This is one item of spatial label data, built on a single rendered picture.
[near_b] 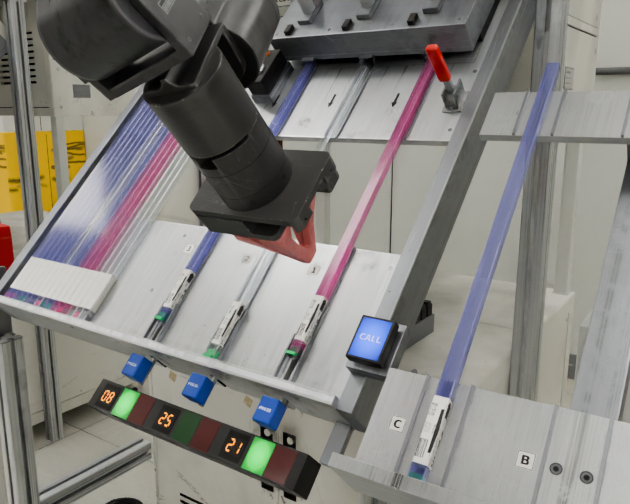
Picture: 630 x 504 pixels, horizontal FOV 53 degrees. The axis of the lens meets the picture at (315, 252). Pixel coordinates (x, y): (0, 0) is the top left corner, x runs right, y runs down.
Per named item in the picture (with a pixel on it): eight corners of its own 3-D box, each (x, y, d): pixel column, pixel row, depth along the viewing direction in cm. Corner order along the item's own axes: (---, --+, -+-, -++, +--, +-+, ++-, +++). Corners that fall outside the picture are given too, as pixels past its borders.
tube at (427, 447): (423, 494, 51) (418, 488, 50) (407, 489, 52) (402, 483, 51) (560, 70, 74) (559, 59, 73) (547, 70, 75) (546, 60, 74)
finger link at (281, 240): (283, 220, 59) (233, 150, 52) (349, 228, 55) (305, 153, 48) (249, 281, 56) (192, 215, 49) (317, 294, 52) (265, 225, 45)
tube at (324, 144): (216, 363, 77) (211, 359, 76) (207, 360, 78) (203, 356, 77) (369, 72, 98) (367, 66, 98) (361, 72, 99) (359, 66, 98)
